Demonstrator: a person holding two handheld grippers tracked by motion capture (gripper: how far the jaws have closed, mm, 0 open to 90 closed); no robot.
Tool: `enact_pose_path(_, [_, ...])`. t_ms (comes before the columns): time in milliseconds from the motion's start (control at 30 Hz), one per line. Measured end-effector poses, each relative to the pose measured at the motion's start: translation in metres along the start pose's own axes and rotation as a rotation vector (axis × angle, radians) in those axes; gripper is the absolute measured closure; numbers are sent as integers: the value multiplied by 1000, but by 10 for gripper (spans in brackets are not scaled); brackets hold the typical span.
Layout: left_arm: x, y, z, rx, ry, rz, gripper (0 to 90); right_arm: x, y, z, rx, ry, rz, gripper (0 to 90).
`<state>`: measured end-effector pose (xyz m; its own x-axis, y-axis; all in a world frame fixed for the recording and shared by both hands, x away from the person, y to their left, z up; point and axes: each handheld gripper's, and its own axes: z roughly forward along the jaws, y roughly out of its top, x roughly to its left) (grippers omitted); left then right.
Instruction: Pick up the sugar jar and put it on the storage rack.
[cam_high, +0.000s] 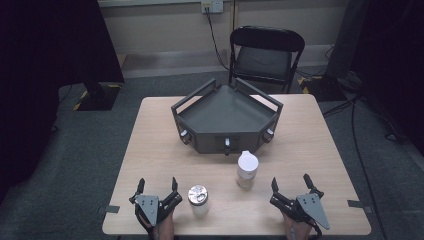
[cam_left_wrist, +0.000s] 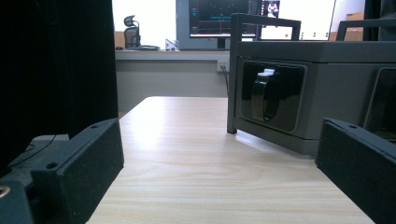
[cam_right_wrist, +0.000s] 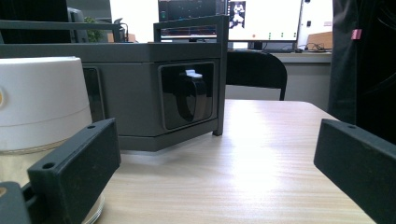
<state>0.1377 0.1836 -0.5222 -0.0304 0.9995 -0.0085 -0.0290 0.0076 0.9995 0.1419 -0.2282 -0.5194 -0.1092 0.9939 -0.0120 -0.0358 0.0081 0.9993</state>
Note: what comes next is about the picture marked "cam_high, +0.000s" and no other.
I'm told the white wall socket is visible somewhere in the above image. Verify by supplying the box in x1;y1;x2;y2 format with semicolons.
200;0;224;14

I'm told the grey tape piece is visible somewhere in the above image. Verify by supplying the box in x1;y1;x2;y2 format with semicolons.
97;204;121;215
346;199;374;215

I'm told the black curtain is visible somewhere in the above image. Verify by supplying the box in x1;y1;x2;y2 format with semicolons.
349;0;424;156
0;0;125;205

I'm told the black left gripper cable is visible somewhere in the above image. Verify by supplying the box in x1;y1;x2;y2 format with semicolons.
134;204;155;236

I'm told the person's right hand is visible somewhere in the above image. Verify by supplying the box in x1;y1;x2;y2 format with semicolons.
282;213;314;240

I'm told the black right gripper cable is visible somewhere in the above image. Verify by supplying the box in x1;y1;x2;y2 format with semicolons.
308;218;324;240

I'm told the black folding chair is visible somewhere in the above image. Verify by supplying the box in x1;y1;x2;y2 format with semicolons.
228;25;306;94

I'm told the black power cable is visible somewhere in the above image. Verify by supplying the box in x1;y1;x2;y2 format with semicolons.
205;7;232;72

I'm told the person's left hand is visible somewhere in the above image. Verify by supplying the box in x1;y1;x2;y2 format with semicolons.
150;211;176;240

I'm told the dark grey corner rack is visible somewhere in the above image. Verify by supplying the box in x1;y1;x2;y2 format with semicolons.
170;77;284;157

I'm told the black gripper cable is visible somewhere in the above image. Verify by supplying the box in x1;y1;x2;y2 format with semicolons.
308;218;324;240
134;204;155;236

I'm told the black floor cable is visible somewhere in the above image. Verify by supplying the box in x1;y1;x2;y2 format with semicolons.
350;98;389;240

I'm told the clear bottle with white lid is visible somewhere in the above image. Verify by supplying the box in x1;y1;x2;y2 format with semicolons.
235;150;260;191

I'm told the glass jar with silver lid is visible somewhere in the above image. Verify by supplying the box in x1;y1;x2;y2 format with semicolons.
187;184;210;218

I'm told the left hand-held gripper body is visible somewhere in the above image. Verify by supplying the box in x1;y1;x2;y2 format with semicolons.
133;194;184;232

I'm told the black stand base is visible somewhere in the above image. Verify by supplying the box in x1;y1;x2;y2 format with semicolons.
73;81;123;112
298;74;348;103

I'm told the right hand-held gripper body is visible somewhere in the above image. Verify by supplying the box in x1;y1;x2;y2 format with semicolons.
269;193;331;231

